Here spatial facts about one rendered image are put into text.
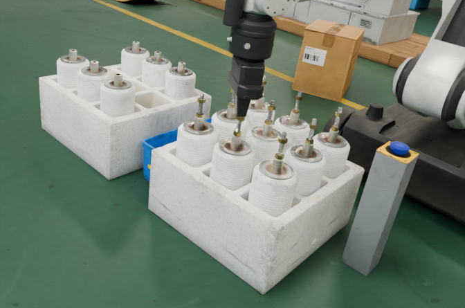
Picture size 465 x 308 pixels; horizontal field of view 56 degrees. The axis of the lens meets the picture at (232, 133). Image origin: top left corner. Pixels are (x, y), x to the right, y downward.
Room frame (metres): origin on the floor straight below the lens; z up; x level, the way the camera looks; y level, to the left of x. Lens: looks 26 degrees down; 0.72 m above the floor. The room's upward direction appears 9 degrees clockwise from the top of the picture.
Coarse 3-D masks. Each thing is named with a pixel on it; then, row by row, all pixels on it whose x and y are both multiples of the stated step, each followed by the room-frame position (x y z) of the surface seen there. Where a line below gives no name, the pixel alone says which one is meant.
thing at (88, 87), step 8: (80, 72) 1.20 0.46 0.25; (80, 80) 1.18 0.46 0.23; (88, 80) 1.17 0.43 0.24; (96, 80) 1.18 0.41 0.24; (104, 80) 1.19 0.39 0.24; (80, 88) 1.18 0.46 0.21; (88, 88) 1.17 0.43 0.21; (96, 88) 1.18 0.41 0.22; (80, 96) 1.18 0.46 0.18; (88, 96) 1.17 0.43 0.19; (96, 96) 1.18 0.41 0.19
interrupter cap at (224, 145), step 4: (224, 140) 0.90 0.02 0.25; (228, 140) 0.91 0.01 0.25; (220, 144) 0.88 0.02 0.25; (224, 144) 0.88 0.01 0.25; (228, 144) 0.89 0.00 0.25; (244, 144) 0.90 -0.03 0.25; (248, 144) 0.90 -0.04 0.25; (220, 148) 0.86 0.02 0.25; (224, 148) 0.86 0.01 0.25; (228, 148) 0.87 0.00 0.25; (240, 148) 0.88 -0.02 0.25; (244, 148) 0.88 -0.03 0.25; (248, 148) 0.88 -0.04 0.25; (228, 152) 0.85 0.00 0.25; (232, 152) 0.85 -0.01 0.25; (236, 152) 0.85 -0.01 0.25; (240, 152) 0.86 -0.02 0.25; (244, 152) 0.86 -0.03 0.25; (248, 152) 0.86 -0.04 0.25
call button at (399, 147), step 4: (392, 144) 0.86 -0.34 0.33; (396, 144) 0.86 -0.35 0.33; (400, 144) 0.86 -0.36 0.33; (404, 144) 0.87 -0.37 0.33; (392, 148) 0.85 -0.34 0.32; (396, 148) 0.84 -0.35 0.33; (400, 148) 0.84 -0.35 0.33; (404, 148) 0.84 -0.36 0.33; (408, 148) 0.85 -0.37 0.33; (396, 152) 0.84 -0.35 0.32; (400, 152) 0.84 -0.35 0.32; (404, 152) 0.84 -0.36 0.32
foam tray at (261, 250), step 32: (160, 160) 0.92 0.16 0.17; (160, 192) 0.91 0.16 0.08; (192, 192) 0.85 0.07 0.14; (224, 192) 0.80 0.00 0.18; (320, 192) 0.86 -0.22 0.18; (352, 192) 0.98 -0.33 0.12; (192, 224) 0.84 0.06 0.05; (224, 224) 0.78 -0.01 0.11; (256, 224) 0.73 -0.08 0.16; (288, 224) 0.73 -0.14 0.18; (320, 224) 0.86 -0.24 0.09; (224, 256) 0.77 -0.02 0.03; (256, 256) 0.72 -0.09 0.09; (288, 256) 0.76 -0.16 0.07; (256, 288) 0.71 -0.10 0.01
